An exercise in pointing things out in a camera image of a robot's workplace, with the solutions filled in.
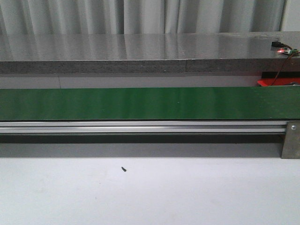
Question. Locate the small green circuit board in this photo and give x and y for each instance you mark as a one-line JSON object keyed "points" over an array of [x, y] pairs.
{"points": [[288, 51]]}

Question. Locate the black usb plug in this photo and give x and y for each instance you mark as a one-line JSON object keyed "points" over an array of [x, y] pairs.
{"points": [[277, 45]]}

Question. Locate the grey curtain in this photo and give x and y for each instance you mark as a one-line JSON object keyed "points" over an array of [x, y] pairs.
{"points": [[139, 16]]}

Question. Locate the red plastic tray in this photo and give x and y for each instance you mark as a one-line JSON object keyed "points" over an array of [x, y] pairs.
{"points": [[279, 82]]}

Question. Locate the steel conveyor bracket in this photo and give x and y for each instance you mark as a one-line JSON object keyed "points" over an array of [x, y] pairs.
{"points": [[291, 146]]}

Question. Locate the green conveyor belt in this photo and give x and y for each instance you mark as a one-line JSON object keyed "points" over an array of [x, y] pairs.
{"points": [[198, 103]]}

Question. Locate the aluminium conveyor rail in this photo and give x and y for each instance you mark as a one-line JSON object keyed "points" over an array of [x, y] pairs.
{"points": [[67, 127]]}

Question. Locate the grey stone shelf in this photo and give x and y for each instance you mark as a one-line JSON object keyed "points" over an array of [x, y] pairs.
{"points": [[146, 53]]}

